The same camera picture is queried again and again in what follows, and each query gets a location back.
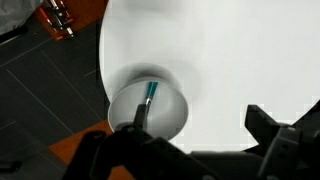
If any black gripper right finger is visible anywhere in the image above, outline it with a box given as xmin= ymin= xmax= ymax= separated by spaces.
xmin=244 ymin=104 xmax=282 ymax=148

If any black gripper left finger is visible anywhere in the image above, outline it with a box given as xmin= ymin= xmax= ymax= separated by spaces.
xmin=133 ymin=103 xmax=152 ymax=132

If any teal marker pen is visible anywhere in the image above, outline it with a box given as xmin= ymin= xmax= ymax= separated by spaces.
xmin=143 ymin=81 xmax=160 ymax=111

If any grey metal bowl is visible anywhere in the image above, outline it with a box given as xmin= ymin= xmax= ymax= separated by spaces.
xmin=107 ymin=63 xmax=189 ymax=141

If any white plastic bag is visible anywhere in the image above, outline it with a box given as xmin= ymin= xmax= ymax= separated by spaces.
xmin=0 ymin=0 xmax=44 ymax=36

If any orange handled bar clamp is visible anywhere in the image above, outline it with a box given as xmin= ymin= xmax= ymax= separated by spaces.
xmin=36 ymin=0 xmax=76 ymax=41

